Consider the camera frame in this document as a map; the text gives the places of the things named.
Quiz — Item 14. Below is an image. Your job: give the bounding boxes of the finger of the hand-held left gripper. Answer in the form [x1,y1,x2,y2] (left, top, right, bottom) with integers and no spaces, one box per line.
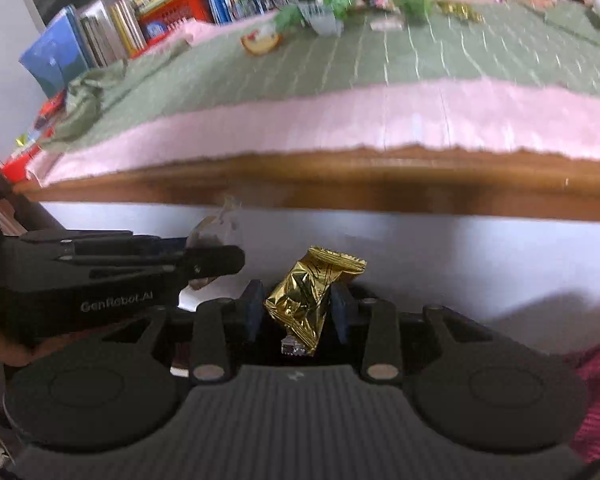
[19,229,188,261]
[55,245,246,282]

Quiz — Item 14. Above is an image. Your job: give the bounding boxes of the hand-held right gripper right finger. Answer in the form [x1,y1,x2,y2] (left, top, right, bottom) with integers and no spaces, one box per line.
[330,282,487,385]

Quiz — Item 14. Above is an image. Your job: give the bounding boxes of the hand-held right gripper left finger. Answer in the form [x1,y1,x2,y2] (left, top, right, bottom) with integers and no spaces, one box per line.
[100,280,266,384]

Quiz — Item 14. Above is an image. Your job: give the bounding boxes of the clear plastic wrapper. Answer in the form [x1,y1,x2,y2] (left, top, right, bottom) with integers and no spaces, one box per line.
[179,197,244,292]

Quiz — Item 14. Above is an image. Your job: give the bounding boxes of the gold foil candy wrapper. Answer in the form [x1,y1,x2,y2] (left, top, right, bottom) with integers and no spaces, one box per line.
[264,246,367,357]

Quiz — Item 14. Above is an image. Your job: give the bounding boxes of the red plastic tray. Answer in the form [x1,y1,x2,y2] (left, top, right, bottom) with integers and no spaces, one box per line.
[32,90,67,130]

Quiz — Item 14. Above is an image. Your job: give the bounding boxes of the pink bed sheet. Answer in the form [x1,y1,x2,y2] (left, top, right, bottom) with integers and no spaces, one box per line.
[26,16,600,190]

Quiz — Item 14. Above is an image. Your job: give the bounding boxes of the large blue book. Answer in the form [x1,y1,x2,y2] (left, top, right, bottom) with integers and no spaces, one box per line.
[19,6,95,97]

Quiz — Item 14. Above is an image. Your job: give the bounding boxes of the row of pale-spined books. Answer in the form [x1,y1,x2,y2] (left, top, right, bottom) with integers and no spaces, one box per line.
[77,0,147,68]

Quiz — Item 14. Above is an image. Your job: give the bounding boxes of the round orange snack package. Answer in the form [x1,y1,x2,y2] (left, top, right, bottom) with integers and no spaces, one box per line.
[240,29,283,57]

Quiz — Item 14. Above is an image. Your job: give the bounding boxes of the green checked blanket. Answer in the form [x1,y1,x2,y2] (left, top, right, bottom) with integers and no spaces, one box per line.
[39,0,600,155]

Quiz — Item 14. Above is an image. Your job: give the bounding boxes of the red plastic basket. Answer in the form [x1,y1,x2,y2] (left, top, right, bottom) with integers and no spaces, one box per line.
[139,0,215,45]

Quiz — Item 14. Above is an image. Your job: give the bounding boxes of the green plastic wrapper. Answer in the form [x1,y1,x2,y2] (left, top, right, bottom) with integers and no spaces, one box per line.
[324,0,353,22]
[273,6,307,35]
[399,0,435,22]

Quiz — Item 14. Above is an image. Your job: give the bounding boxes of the grey transparent plastic cup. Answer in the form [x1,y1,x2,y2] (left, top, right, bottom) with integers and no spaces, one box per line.
[296,4,344,37]

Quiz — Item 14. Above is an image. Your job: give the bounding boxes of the magenta knit clothing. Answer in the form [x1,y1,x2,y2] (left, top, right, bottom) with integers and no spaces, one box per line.
[564,336,600,465]

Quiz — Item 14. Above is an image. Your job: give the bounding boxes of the crumpled gold wrapper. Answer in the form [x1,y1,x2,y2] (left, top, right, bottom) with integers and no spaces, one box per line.
[436,1,485,25]

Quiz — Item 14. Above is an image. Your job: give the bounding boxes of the folded green checked cloth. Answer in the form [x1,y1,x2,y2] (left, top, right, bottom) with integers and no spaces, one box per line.
[544,0,600,57]

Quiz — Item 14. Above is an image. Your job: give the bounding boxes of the wooden bed frame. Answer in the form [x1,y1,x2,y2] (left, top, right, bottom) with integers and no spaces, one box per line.
[11,144,600,224]

